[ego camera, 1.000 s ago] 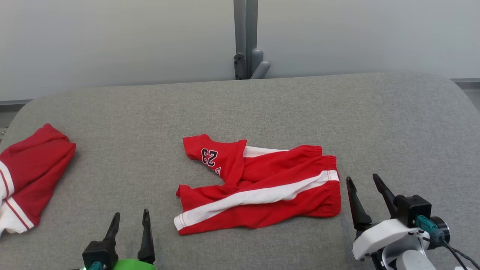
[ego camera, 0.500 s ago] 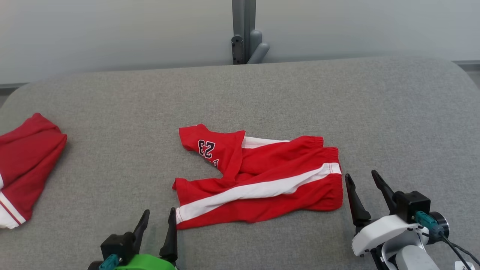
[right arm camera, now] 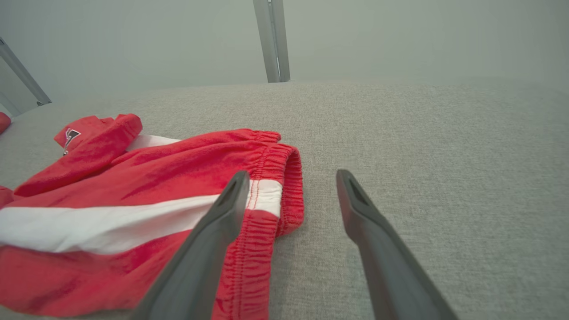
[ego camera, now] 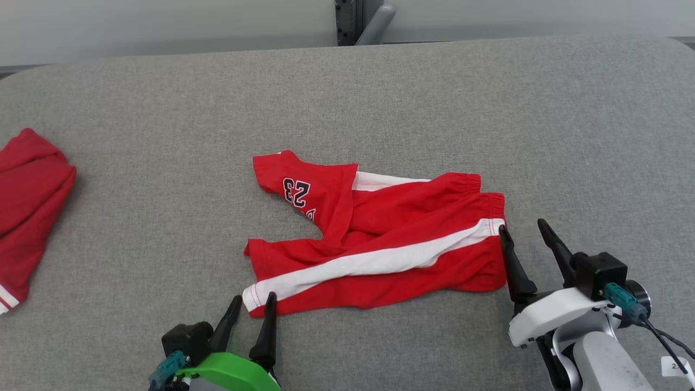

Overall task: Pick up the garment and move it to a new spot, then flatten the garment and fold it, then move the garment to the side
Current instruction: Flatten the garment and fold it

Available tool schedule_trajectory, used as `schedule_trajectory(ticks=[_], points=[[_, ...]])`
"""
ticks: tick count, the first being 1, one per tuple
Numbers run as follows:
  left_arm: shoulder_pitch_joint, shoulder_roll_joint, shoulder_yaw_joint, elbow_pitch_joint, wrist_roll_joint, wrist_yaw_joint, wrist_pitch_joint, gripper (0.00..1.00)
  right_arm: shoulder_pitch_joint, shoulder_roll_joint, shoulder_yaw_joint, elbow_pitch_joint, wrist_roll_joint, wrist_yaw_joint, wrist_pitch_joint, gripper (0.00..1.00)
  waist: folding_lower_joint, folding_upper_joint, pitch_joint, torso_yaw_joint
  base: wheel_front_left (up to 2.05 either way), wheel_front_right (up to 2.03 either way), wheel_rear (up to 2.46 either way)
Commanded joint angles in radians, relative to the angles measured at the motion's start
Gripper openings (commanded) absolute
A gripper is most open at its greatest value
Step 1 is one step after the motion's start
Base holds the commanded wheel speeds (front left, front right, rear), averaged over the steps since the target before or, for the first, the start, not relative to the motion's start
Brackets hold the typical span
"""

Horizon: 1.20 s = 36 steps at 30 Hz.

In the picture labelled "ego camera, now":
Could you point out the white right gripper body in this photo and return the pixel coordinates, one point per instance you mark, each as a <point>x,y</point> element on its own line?
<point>548,315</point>

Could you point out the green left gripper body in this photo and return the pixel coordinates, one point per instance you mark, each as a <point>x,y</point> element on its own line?
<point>233,374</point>

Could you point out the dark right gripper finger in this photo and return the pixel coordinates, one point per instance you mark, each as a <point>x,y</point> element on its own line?
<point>559,252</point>
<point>516,271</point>

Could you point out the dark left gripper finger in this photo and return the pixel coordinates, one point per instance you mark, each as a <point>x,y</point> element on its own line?
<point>266,336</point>
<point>227,328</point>

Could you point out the red shorts with number 23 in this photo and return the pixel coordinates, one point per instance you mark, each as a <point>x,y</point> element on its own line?
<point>391,217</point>

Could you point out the red white jersey shirt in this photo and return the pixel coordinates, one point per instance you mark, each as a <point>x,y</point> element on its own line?
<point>27,206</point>

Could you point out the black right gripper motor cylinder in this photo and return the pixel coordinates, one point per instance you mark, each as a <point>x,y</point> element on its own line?
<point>642,293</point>

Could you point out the grey angled tube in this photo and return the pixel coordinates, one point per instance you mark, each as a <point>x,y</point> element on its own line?
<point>377,24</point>

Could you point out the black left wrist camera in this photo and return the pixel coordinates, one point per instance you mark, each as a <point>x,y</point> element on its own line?
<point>187,339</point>

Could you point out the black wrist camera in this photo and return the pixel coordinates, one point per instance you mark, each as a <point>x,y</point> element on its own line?
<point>602,274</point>
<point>187,339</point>

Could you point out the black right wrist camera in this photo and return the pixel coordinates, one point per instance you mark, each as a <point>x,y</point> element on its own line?
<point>602,274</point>

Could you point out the teal left camera connector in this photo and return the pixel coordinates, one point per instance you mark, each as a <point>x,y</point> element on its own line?
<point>169,365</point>

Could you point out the teal camera connector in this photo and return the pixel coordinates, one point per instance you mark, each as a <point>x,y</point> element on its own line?
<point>624,301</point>
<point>169,365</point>

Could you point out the teal right camera connector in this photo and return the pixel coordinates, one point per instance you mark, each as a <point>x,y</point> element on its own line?
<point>624,301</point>

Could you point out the black perforated bracket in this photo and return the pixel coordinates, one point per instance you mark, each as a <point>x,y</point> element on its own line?
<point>345,21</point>

